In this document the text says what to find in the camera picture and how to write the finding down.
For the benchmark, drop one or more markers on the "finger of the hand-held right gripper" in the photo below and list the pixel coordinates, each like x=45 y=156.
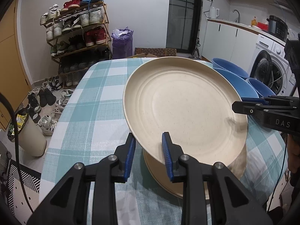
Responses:
x=253 y=100
x=246 y=109

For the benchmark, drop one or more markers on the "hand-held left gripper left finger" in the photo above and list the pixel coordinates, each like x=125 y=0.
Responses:
x=130 y=157

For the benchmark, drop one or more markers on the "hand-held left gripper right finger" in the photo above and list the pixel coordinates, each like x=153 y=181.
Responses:
x=166 y=159

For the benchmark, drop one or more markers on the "light blue bowl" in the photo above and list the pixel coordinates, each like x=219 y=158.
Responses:
x=241 y=86

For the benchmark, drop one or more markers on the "beige ribbed plate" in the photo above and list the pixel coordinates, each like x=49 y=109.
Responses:
x=182 y=107
x=175 y=188

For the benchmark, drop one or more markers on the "person's right forearm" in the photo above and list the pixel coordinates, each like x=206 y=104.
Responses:
x=294 y=159

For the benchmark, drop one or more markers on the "white washing machine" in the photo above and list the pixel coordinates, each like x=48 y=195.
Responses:
x=264 y=46

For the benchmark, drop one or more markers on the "teal checked tablecloth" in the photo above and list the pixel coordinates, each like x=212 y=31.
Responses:
x=93 y=112

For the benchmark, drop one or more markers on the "white base cabinet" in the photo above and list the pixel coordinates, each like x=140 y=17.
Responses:
x=222 y=42

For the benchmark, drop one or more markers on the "red box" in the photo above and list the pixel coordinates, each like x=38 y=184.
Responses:
x=262 y=25

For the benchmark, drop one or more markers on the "stick vacuum cleaner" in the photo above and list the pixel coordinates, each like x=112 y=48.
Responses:
x=195 y=51

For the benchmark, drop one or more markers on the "black pressure cooker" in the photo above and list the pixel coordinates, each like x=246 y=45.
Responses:
x=277 y=28

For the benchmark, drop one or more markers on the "yellow bottle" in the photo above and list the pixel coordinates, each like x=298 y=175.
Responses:
x=253 y=23

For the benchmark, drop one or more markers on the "chrome faucet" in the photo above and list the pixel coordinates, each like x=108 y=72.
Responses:
x=238 y=16

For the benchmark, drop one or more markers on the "white electric kettle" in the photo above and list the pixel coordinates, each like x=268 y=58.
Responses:
x=213 y=13

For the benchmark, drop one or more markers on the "beige trash bin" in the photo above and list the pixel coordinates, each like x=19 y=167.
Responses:
x=32 y=140

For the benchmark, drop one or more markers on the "cardboard box with yellow packets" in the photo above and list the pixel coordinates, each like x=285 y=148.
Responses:
x=143 y=55

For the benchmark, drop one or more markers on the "scattered shoes pile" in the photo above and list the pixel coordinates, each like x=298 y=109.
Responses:
x=45 y=97

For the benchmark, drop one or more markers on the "black and white rug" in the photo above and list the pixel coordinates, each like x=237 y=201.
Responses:
x=25 y=180

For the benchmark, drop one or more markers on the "patterned cardboard box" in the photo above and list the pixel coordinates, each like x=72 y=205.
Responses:
x=154 y=51

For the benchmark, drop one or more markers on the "purple bag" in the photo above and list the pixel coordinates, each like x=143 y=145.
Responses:
x=121 y=46

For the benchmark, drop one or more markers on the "black glass door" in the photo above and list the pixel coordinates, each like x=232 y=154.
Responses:
x=180 y=16

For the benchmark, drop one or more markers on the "wooden shoe rack with shoes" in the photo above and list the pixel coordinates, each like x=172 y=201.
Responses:
x=95 y=37

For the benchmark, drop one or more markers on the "yellow wooden door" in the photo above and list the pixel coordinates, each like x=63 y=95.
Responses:
x=11 y=63

